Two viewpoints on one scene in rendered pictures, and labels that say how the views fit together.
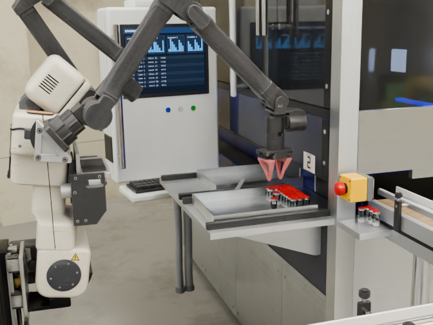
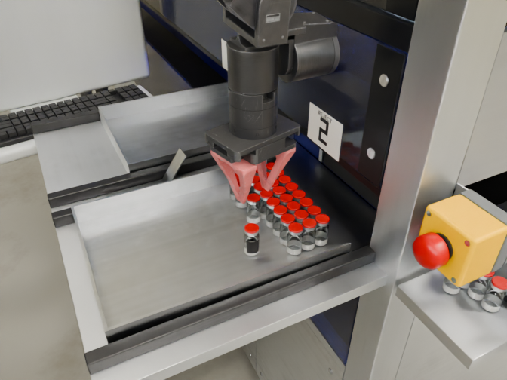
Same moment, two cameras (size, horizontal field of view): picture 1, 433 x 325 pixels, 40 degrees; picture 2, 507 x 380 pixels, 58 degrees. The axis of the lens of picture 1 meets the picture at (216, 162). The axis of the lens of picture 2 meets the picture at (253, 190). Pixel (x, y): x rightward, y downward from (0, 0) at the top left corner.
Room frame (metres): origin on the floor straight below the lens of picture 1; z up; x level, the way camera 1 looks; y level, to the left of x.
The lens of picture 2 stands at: (1.36, -0.10, 1.35)
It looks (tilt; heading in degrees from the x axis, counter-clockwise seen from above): 36 degrees down; 350
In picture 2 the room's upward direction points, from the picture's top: straight up
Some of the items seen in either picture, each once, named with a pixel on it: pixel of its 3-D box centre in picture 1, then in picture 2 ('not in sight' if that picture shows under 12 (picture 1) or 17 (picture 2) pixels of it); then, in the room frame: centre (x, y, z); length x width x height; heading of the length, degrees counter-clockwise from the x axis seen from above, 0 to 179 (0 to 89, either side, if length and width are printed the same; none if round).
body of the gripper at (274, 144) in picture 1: (274, 143); (253, 114); (1.85, -0.18, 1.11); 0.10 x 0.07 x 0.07; 121
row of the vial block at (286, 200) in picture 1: (283, 198); (269, 208); (1.92, -0.22, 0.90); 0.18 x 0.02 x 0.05; 16
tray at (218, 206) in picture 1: (252, 204); (204, 232); (1.89, -0.11, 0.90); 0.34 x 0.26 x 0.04; 106
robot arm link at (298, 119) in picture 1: (286, 112); (284, 29); (1.86, -0.22, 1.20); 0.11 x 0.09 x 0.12; 109
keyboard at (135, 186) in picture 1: (175, 181); (74, 111); (2.51, 0.18, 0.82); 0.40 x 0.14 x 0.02; 115
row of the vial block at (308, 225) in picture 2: (290, 198); (282, 204); (1.92, -0.24, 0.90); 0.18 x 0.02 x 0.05; 16
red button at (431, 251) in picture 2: (341, 188); (434, 249); (1.70, -0.36, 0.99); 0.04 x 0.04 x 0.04; 17
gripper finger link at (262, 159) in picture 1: (272, 166); (248, 167); (1.84, -0.18, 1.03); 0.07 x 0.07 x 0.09; 31
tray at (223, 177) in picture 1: (248, 177); (193, 122); (2.24, -0.12, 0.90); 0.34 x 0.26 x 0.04; 107
